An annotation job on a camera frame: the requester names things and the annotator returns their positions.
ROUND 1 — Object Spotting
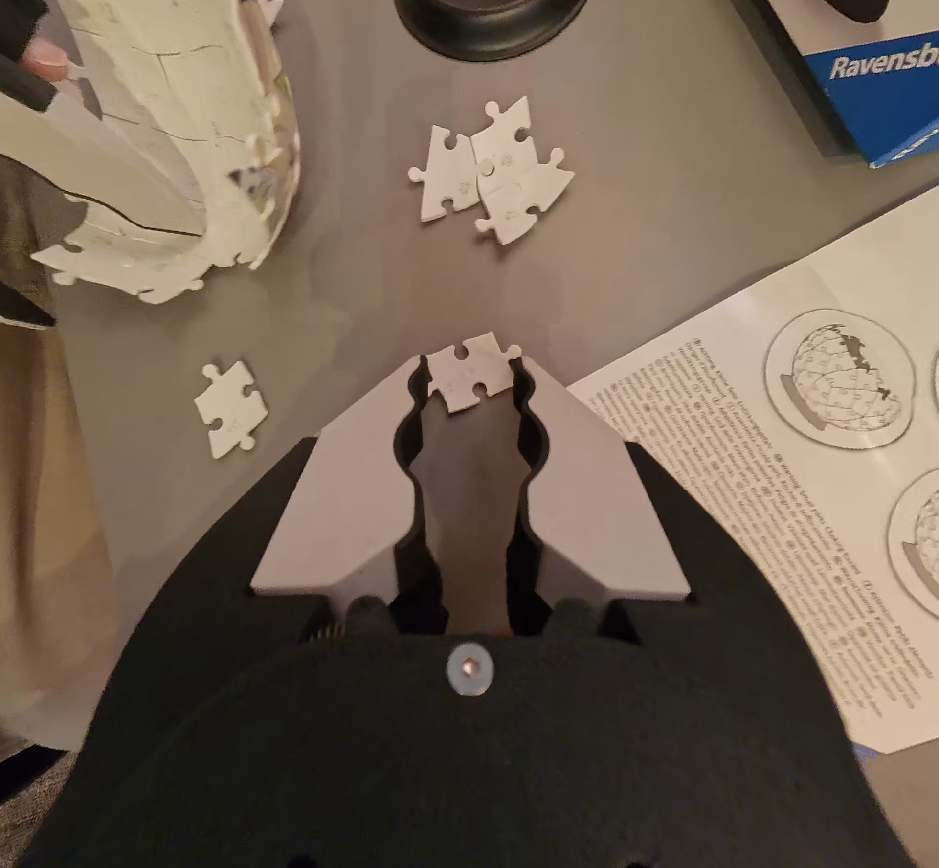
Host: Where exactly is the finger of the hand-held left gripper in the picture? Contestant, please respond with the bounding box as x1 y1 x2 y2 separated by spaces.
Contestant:
0 92 205 238

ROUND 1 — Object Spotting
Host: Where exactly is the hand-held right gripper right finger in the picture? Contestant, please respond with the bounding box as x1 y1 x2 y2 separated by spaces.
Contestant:
505 356 693 636

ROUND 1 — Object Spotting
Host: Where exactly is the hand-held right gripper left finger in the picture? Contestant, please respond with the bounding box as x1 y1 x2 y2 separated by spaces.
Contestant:
249 355 450 636

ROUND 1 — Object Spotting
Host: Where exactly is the partly built puzzle ball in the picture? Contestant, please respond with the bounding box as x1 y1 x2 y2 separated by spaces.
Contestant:
22 0 303 306

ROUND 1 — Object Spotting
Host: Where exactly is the curved white puzzle piece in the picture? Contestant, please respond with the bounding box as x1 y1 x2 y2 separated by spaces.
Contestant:
424 331 523 414
193 359 268 460

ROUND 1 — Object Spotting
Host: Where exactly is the joined white puzzle cluster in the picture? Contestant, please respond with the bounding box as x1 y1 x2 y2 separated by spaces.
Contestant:
407 96 575 247

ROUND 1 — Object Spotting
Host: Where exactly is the blue puzzle box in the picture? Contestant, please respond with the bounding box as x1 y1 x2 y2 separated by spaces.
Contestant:
690 0 939 168

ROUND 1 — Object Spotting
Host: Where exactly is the person's left hand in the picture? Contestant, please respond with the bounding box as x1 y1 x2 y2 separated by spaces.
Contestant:
21 38 72 84

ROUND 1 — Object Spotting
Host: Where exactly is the white instruction sheet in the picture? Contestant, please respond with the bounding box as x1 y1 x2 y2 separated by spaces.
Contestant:
568 182 939 759

